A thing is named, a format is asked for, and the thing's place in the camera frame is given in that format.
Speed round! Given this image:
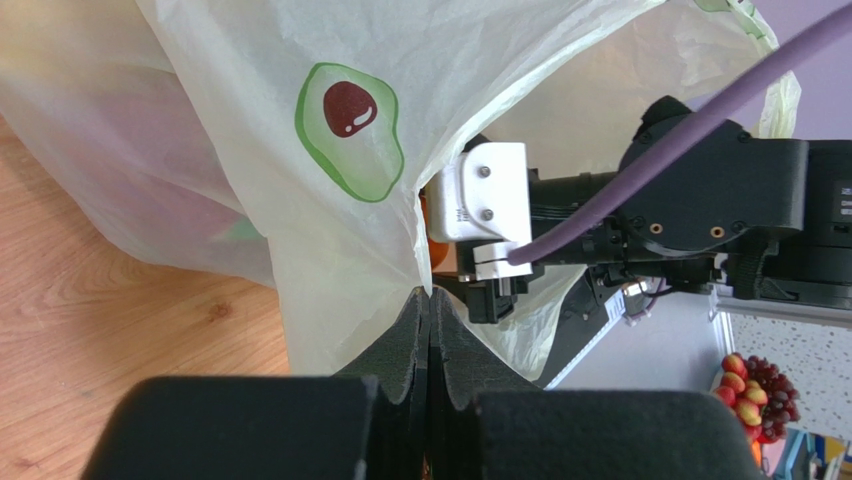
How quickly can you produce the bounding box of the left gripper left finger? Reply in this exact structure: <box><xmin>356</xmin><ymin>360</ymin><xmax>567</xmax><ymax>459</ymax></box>
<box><xmin>83</xmin><ymin>289</ymin><xmax>428</xmax><ymax>479</ymax></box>

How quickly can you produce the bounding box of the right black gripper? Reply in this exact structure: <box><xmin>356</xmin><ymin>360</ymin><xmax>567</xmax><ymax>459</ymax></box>
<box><xmin>435</xmin><ymin>169</ymin><xmax>665</xmax><ymax>323</ymax></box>

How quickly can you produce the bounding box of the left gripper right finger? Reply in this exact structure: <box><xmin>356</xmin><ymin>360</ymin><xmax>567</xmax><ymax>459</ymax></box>
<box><xmin>427</xmin><ymin>290</ymin><xmax>762</xmax><ymax>479</ymax></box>

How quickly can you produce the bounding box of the translucent yellow plastic bag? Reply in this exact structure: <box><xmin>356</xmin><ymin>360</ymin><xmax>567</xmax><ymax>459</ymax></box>
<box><xmin>1</xmin><ymin>1</ymin><xmax>779</xmax><ymax>375</ymax></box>

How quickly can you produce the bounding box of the orange fake tangerine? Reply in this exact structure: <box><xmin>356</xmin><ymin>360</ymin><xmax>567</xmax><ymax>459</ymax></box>
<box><xmin>418</xmin><ymin>191</ymin><xmax>449</xmax><ymax>271</ymax></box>

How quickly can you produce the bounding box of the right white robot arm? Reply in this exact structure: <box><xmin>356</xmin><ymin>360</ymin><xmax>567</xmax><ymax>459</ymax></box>
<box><xmin>426</xmin><ymin>121</ymin><xmax>851</xmax><ymax>324</ymax></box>

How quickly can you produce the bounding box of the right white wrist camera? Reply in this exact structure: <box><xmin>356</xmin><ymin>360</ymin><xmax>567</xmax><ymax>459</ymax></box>
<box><xmin>425</xmin><ymin>142</ymin><xmax>533</xmax><ymax>281</ymax></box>

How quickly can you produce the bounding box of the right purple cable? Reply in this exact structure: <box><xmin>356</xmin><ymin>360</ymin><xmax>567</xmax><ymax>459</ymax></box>
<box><xmin>507</xmin><ymin>3</ymin><xmax>852</xmax><ymax>268</ymax></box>

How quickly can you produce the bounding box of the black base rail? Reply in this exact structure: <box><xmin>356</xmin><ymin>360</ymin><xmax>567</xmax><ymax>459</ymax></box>
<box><xmin>533</xmin><ymin>277</ymin><xmax>626</xmax><ymax>390</ymax></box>

